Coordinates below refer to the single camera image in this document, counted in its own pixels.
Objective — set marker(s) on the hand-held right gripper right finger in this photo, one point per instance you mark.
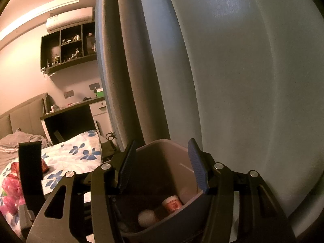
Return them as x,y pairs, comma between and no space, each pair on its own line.
198,168

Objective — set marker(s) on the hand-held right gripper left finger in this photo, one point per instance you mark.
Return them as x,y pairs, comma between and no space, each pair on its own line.
126,168

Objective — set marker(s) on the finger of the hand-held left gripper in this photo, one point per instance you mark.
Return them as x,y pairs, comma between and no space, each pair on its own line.
30,169

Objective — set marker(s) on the red foil wrapper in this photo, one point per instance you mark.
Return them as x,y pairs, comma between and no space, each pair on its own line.
45,166

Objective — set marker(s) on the grey plastic bin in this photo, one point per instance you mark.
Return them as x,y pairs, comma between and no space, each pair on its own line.
157,167

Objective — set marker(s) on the pink plastic bag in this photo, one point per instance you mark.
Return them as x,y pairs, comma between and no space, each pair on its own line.
10,195

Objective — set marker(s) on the white paper cup red print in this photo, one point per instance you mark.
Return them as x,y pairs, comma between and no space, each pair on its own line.
172,203

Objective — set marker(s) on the white round container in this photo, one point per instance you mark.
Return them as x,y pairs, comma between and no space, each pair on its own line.
146,218

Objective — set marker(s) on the blue floral cloth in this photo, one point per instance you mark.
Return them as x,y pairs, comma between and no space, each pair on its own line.
73,154

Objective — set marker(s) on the padded bed headboard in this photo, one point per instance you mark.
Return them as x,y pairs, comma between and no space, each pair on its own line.
22,119

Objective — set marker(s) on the white drawer cabinet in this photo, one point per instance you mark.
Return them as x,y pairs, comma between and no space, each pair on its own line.
100,116

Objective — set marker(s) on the dark top desk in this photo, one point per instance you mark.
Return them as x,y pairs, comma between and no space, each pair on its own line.
68,124

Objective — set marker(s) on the small white bottle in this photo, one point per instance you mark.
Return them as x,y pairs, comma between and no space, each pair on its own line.
53,108

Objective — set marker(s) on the green box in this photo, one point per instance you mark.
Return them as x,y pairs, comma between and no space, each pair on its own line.
99,93

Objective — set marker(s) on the small black desk object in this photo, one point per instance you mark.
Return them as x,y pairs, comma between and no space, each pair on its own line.
87,98

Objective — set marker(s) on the blue curtain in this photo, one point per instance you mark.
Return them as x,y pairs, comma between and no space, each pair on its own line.
227,81

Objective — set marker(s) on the group of small figurines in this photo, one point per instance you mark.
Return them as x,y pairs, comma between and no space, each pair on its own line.
56,58

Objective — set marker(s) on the white air conditioner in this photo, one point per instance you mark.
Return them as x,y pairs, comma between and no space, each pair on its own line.
70,19

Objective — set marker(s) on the grey wall socket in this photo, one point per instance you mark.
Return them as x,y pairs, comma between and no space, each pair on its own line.
68,94
95,85

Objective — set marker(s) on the dark wall shelf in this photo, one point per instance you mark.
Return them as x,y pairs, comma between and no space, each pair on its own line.
50,48

